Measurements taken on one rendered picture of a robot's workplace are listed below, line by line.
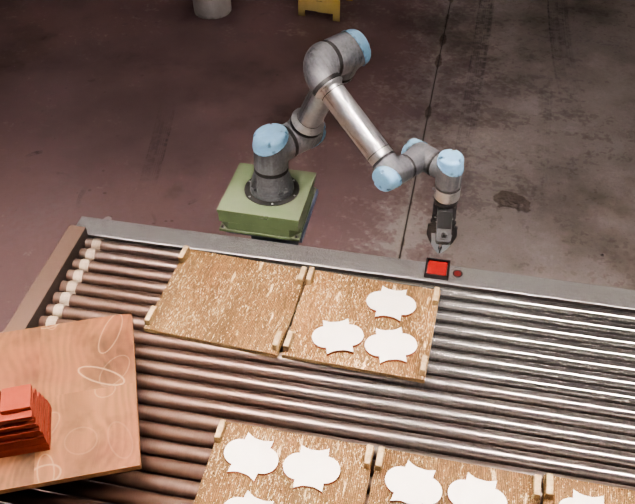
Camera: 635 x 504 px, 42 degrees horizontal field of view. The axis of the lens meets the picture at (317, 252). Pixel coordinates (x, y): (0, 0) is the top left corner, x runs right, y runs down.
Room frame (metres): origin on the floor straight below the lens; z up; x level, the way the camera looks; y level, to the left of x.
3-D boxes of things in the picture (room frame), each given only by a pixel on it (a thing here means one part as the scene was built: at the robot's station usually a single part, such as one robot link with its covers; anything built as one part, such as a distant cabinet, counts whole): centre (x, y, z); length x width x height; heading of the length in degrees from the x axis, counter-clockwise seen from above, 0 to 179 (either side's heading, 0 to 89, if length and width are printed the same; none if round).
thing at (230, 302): (1.71, 0.27, 0.93); 0.41 x 0.35 x 0.02; 75
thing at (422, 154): (1.91, -0.30, 1.30); 0.11 x 0.11 x 0.08; 43
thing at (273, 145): (2.21, 0.14, 1.12); 0.13 x 0.12 x 0.14; 133
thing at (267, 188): (2.20, 0.15, 1.01); 0.15 x 0.15 x 0.10
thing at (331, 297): (1.61, -0.14, 0.93); 0.41 x 0.35 x 0.02; 76
